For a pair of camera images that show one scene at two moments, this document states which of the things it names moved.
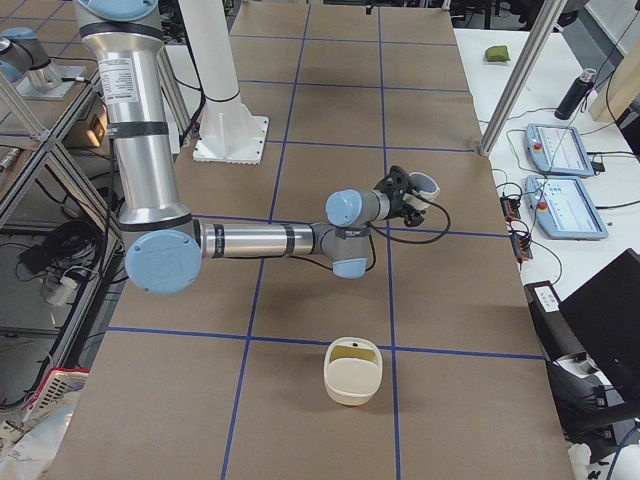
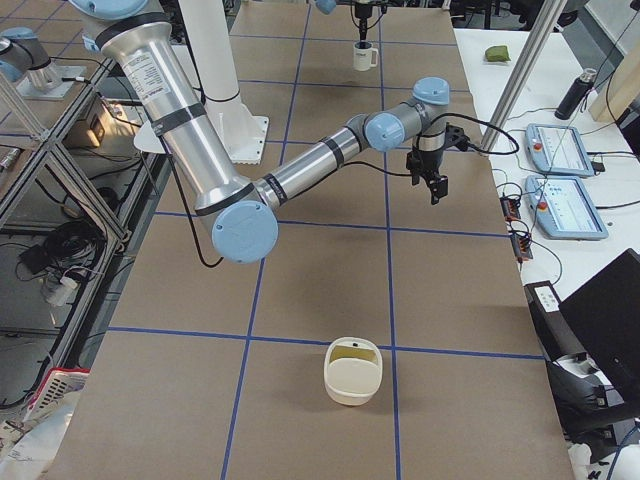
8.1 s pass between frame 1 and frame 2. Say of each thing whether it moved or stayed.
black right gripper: moved
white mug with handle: moved
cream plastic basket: stayed
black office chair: stayed
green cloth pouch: stayed
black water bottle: stayed
